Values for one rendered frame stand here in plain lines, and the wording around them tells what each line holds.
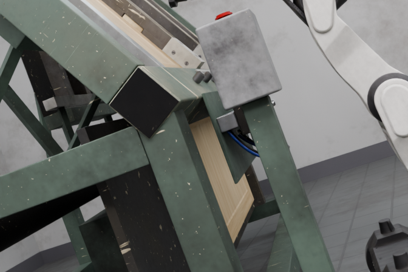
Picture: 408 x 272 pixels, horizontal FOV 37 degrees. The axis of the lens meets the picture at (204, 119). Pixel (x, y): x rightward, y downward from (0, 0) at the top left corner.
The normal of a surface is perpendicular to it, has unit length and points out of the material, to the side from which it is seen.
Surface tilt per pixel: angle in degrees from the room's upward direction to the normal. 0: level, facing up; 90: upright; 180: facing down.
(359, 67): 90
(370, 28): 90
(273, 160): 90
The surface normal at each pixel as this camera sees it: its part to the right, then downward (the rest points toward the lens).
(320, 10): -0.18, 0.07
